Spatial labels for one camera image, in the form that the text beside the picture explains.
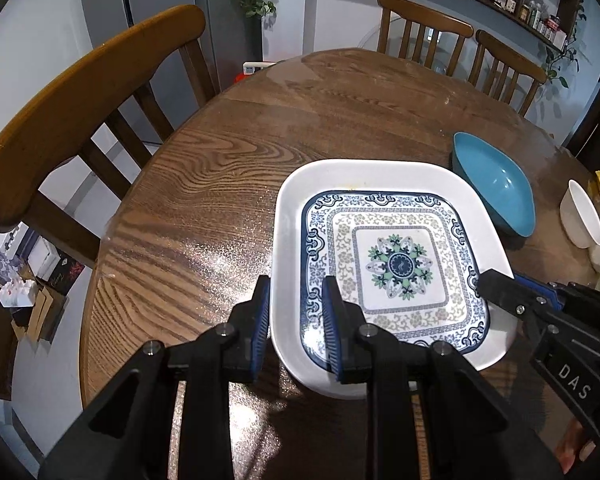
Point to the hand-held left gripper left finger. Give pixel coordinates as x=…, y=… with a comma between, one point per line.
x=262, y=330

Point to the black box with red print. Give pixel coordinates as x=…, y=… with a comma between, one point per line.
x=62, y=277

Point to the blue oval bowl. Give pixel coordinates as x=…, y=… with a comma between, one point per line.
x=500, y=185

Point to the cardboard box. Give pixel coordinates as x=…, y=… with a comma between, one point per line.
x=42, y=315

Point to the white cup bowl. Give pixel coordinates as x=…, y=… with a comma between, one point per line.
x=582, y=215

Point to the large white square plate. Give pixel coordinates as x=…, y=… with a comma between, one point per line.
x=290, y=220

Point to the wooden chair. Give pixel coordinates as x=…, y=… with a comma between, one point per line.
x=80, y=110
x=510, y=52
x=420, y=12

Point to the small red object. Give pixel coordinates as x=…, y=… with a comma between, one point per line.
x=241, y=78

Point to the white power strip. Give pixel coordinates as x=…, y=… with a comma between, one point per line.
x=255, y=67

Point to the white plastic bag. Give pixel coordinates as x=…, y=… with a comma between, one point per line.
x=17, y=294

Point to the green vine plant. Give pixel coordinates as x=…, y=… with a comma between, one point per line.
x=562, y=60

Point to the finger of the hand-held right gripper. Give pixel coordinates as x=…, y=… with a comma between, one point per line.
x=500, y=290

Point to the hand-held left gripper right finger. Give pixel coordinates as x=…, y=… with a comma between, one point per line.
x=332, y=330

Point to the white carton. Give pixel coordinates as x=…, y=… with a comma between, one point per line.
x=25, y=250

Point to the blue patterned square plate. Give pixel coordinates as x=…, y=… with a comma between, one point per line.
x=405, y=260

